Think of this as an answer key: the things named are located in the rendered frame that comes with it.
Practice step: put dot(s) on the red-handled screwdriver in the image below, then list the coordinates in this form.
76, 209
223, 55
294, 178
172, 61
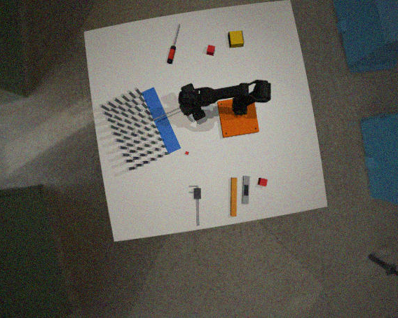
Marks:
171, 53

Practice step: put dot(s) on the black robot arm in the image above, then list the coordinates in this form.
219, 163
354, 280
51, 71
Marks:
240, 93

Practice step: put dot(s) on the orange rectangular bar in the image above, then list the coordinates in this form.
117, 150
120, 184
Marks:
234, 186

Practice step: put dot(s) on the yellow block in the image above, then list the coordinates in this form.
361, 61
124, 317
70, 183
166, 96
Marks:
235, 39

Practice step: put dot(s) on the blue flat strip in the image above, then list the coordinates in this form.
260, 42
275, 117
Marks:
162, 123

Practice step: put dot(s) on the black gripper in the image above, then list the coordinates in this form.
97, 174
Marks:
197, 112

